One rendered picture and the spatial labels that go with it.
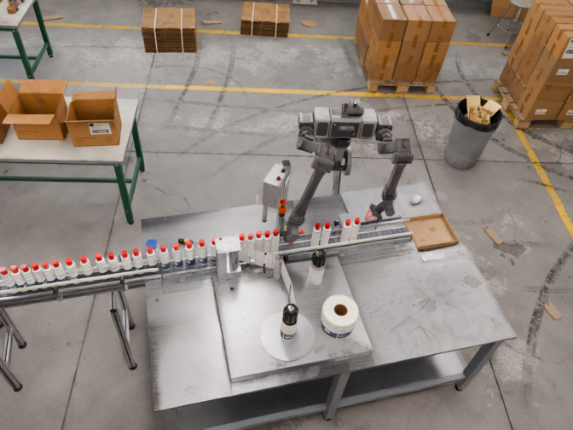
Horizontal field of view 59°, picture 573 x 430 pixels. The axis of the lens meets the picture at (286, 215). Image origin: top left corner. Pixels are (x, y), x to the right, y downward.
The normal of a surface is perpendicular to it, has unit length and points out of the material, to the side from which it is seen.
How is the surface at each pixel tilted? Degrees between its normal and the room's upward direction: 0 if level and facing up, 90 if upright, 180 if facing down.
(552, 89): 90
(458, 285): 0
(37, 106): 90
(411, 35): 91
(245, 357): 0
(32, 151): 0
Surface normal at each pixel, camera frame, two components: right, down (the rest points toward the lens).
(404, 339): 0.07, -0.67
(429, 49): 0.02, 0.73
